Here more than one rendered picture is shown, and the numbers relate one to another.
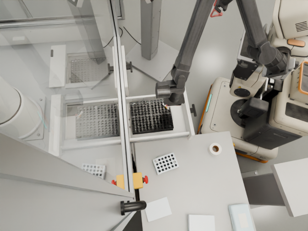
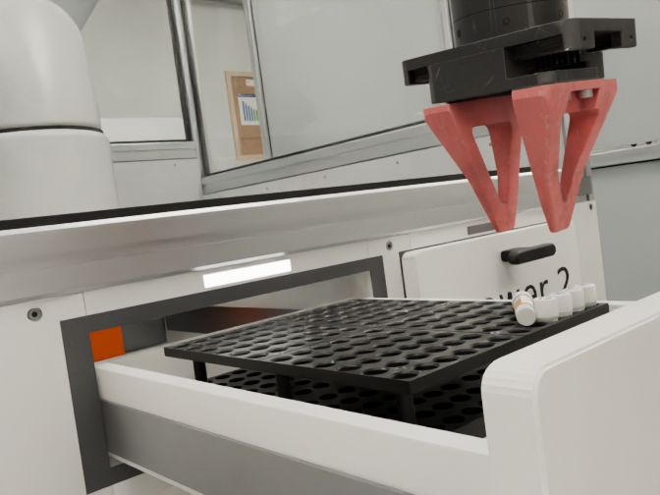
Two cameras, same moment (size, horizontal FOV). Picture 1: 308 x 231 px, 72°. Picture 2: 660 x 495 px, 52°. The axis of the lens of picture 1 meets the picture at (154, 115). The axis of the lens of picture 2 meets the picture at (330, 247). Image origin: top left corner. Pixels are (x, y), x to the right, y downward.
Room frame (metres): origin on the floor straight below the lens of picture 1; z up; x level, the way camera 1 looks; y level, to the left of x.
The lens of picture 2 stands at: (0.22, -0.35, 0.98)
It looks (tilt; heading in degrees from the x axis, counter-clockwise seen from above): 3 degrees down; 62
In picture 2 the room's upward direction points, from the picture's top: 8 degrees counter-clockwise
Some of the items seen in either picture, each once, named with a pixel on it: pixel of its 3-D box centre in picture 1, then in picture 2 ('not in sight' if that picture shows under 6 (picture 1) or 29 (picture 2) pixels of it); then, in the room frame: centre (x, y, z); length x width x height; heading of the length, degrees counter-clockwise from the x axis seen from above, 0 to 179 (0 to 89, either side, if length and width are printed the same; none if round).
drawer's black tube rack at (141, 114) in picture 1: (151, 117); (378, 375); (0.43, 0.02, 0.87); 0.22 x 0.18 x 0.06; 103
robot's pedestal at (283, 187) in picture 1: (269, 188); not in sight; (0.17, -0.89, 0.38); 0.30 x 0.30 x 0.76; 17
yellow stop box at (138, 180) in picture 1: (138, 180); not in sight; (0.08, 0.04, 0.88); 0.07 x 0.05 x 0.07; 13
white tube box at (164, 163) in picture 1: (165, 163); not in sight; (0.20, -0.09, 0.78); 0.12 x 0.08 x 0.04; 116
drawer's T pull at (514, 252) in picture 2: (129, 67); (522, 253); (0.71, 0.18, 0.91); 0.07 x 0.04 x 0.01; 13
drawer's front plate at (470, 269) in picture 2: (124, 70); (504, 284); (0.71, 0.20, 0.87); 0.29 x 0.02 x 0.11; 13
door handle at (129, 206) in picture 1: (135, 205); not in sight; (-0.01, 0.02, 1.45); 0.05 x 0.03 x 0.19; 103
